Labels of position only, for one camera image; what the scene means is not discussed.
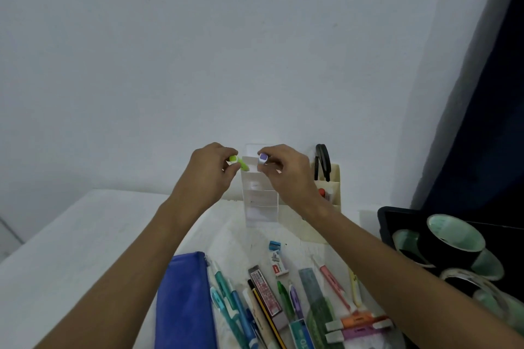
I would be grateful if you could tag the person's right hand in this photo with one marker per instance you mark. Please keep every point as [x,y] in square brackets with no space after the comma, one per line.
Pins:
[292,181]

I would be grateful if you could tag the pile of pens and markers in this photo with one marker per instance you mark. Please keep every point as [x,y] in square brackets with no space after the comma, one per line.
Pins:
[229,320]

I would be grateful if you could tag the green transparent protractor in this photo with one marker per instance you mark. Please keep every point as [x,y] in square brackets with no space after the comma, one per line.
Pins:
[321,320]

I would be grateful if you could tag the yellow clear tape roll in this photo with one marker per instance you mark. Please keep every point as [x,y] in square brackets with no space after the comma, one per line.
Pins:
[446,275]

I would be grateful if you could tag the purple capped short highlighter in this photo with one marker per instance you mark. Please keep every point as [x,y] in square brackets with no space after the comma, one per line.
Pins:
[263,157]

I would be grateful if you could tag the person's left hand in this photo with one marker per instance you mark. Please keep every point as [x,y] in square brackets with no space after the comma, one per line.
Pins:
[204,181]

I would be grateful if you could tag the green capped short highlighter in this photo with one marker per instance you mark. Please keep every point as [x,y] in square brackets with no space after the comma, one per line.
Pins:
[241,164]

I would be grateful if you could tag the magenta pink highlighter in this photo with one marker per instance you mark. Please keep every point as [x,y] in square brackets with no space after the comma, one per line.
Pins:
[360,332]

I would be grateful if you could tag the person's left forearm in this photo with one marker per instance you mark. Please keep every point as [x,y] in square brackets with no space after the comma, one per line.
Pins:
[123,279]

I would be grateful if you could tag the small blue sharpener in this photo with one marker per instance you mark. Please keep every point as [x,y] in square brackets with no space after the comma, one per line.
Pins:
[275,245]

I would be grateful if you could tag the dark blue curtain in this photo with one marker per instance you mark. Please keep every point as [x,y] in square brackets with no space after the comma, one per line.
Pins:
[491,136]

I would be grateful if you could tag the clear tiered organizer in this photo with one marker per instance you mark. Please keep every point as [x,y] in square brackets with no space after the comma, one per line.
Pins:
[260,209]

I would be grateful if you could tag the orange highlighter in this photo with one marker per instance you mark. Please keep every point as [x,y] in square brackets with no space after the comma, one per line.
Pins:
[360,320]

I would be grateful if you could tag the black plastic tray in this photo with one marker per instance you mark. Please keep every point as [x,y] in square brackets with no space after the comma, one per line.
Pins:
[507,246]

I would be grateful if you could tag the coral pink highlighter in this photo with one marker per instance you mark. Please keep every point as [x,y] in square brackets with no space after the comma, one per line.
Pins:
[331,279]

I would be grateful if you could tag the cream pen holder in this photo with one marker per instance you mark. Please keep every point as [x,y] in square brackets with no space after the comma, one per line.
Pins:
[333,193]

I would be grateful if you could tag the person's right forearm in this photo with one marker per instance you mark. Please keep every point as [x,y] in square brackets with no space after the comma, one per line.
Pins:
[409,287]

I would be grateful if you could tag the white eraser red label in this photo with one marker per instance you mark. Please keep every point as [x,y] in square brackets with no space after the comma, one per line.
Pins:
[278,267]

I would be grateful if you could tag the blue mesh pencil pouch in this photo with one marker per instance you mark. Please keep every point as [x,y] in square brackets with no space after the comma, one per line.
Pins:
[184,303]

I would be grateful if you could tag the yellow highlighter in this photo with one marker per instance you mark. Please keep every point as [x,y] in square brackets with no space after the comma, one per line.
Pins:
[355,287]

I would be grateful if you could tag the pink label lead case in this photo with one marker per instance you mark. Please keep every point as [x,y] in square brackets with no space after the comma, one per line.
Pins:
[266,291]

